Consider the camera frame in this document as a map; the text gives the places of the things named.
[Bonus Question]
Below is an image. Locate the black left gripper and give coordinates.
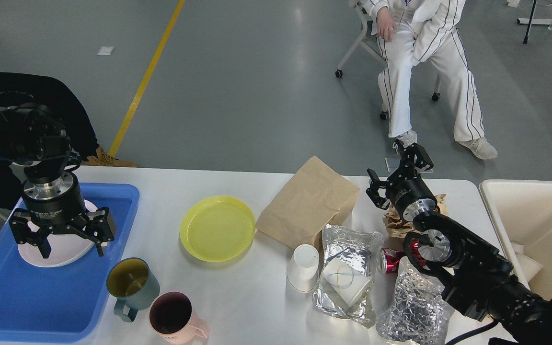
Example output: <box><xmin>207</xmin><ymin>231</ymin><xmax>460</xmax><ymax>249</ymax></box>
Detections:
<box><xmin>9</xmin><ymin>171</ymin><xmax>116</xmax><ymax>259</ymax></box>

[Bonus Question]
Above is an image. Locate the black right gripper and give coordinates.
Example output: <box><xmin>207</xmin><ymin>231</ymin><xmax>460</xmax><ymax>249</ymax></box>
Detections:
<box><xmin>366</xmin><ymin>139</ymin><xmax>437</xmax><ymax>221</ymax></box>

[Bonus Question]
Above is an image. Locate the teal mug yellow inside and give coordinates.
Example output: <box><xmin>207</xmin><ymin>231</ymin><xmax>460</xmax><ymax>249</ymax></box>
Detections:
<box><xmin>106</xmin><ymin>257</ymin><xmax>160</xmax><ymax>322</ymax></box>

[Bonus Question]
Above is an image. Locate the pink ribbed mug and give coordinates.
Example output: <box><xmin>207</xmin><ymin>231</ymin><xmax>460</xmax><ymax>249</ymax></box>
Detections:
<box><xmin>149</xmin><ymin>292</ymin><xmax>210</xmax><ymax>345</ymax></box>

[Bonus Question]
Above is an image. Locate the yellow round plastic plate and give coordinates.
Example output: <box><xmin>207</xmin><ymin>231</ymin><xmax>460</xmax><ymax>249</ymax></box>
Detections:
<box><xmin>179</xmin><ymin>195</ymin><xmax>255</xmax><ymax>263</ymax></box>

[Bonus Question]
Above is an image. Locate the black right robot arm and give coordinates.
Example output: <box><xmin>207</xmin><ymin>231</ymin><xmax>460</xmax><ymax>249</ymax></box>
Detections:
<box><xmin>366</xmin><ymin>140</ymin><xmax>552</xmax><ymax>345</ymax></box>

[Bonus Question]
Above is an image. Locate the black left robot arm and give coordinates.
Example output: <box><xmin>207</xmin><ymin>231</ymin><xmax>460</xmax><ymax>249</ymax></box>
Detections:
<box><xmin>0</xmin><ymin>103</ymin><xmax>116</xmax><ymax>259</ymax></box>

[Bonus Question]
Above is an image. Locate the crumpled brown paper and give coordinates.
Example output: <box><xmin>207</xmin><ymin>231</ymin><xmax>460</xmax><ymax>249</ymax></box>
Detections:
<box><xmin>385</xmin><ymin>194</ymin><xmax>449</xmax><ymax>238</ymax></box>

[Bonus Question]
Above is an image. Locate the person in black trousers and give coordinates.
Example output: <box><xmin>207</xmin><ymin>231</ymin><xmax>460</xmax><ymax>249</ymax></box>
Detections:
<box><xmin>0</xmin><ymin>72</ymin><xmax>138</xmax><ymax>210</ymax></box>

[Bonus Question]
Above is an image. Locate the brown paper bag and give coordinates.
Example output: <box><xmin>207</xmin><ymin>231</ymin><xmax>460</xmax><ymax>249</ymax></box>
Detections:
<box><xmin>256</xmin><ymin>156</ymin><xmax>360</xmax><ymax>250</ymax></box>

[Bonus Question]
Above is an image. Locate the crushed red soda can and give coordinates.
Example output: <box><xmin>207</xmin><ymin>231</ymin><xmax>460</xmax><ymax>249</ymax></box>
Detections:
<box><xmin>377</xmin><ymin>248</ymin><xmax>405</xmax><ymax>274</ymax></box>

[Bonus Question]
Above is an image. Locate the blue plastic tray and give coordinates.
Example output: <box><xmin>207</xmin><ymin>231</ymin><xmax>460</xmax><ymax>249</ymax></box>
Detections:
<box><xmin>0</xmin><ymin>183</ymin><xmax>140</xmax><ymax>343</ymax></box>

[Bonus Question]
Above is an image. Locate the silver foil pouch with paper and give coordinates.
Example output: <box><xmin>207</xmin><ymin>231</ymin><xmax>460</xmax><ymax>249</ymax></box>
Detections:
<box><xmin>312</xmin><ymin>224</ymin><xmax>385</xmax><ymax>328</ymax></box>

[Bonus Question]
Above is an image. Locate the white wheeled chair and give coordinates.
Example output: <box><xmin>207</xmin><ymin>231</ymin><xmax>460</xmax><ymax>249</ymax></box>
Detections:
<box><xmin>335</xmin><ymin>0</ymin><xmax>442</xmax><ymax>120</ymax></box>

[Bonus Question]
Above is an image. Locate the person in white tracksuit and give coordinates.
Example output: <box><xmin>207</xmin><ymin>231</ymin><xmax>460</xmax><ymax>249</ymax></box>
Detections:
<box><xmin>361</xmin><ymin>0</ymin><xmax>498</xmax><ymax>160</ymax></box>

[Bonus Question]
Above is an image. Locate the white paper cup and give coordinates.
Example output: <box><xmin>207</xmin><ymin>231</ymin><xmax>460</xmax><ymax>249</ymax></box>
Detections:
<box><xmin>286</xmin><ymin>244</ymin><xmax>320</xmax><ymax>293</ymax></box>

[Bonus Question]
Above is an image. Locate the crumpled silver foil bag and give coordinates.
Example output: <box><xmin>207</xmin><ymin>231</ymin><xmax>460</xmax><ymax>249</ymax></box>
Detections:
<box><xmin>377</xmin><ymin>257</ymin><xmax>454</xmax><ymax>345</ymax></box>

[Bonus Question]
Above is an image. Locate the beige plastic bin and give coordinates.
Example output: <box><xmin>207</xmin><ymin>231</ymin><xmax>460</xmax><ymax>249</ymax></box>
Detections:
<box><xmin>480</xmin><ymin>180</ymin><xmax>552</xmax><ymax>299</ymax></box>

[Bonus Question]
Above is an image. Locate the white stand base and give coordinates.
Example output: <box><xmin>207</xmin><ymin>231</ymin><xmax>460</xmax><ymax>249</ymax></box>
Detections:
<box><xmin>505</xmin><ymin>0</ymin><xmax>552</xmax><ymax>44</ymax></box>

